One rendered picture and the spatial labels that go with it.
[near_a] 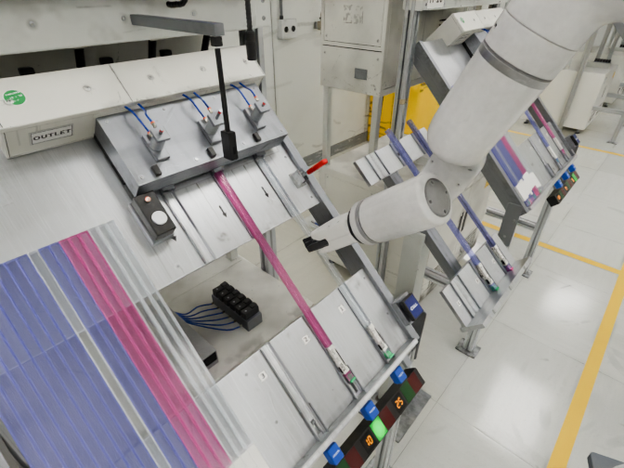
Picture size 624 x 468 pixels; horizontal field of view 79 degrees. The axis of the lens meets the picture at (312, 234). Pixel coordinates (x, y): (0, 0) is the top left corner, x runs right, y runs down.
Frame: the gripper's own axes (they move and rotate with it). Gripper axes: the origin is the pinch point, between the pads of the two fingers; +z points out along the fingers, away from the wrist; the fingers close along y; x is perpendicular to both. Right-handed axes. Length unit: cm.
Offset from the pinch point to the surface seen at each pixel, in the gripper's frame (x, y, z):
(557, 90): 12, -440, 69
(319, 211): -5.0, -8.0, 3.4
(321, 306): 12.0, 7.1, -1.0
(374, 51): -47, -86, 21
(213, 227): -12.2, 18.0, 2.8
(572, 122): 49, -440, 68
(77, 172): -30.3, 33.2, 5.7
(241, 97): -33.7, -0.5, 0.1
